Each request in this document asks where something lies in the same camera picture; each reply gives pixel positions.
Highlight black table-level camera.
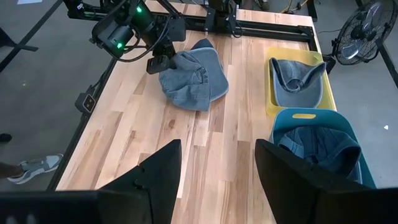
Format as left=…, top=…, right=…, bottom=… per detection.
left=74, top=92, right=97, bottom=114

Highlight yellow plastic bin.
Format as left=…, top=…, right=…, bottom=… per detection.
left=264, top=46, right=338, bottom=118

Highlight light grey denim cap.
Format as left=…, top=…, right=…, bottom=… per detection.
left=158, top=46, right=230, bottom=112

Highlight teal plastic bin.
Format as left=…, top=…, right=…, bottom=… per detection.
left=269, top=108, right=377, bottom=190

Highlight person's leg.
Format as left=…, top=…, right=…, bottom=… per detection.
left=0, top=161, right=25, bottom=180

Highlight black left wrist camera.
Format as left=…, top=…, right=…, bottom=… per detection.
left=146, top=55, right=171, bottom=75

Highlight dark grey shirt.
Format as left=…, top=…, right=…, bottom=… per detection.
left=269, top=57, right=326, bottom=109

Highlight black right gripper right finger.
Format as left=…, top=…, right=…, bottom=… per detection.
left=254, top=139, right=371, bottom=224

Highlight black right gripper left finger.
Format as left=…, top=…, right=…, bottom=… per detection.
left=99, top=139, right=182, bottom=224

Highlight person's grey white shoe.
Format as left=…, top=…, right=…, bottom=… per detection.
left=7, top=153, right=64, bottom=185

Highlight dark blue denim cap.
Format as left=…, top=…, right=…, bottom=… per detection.
left=190, top=38, right=215, bottom=50

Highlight black floor fan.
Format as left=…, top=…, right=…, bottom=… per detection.
left=322, top=0, right=398, bottom=88

